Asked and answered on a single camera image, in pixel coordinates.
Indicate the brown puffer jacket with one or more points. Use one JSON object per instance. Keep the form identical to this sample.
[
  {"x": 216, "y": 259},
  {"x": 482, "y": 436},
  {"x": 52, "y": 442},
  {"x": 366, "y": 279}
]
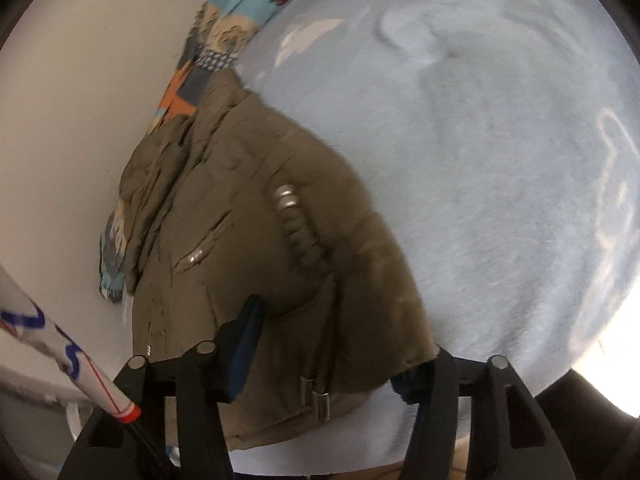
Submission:
[{"x": 250, "y": 185}]

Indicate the light blue cloud bed sheet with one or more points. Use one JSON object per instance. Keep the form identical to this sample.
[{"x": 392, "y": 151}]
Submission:
[{"x": 475, "y": 185}]

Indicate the wooden headboard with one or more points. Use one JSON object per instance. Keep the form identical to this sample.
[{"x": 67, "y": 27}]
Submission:
[{"x": 380, "y": 472}]

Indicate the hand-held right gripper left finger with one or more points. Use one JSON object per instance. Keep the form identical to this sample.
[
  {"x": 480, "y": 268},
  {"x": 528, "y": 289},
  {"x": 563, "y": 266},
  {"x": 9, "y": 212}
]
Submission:
[{"x": 240, "y": 345}]

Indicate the patchwork printed blanket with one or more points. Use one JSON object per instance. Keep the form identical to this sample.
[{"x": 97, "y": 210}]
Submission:
[{"x": 225, "y": 35}]

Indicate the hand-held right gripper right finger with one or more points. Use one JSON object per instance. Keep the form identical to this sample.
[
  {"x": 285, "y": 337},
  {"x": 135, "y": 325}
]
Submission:
[{"x": 407, "y": 387}]

